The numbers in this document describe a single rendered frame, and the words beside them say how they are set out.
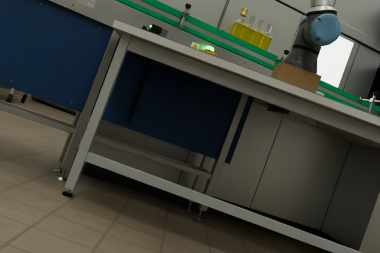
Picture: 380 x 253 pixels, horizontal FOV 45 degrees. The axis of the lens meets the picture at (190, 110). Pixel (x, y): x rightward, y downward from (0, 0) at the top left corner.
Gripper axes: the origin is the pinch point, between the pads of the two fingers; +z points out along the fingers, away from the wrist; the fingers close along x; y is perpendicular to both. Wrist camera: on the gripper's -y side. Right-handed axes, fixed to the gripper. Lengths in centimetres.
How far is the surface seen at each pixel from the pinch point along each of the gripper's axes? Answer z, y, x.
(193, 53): -1.9, -29.4, -22.3
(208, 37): 23.4, 12.3, -33.8
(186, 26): 24.2, 9.8, -21.2
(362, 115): -28, -27, -91
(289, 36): 27, 59, -82
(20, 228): 7, -120, 1
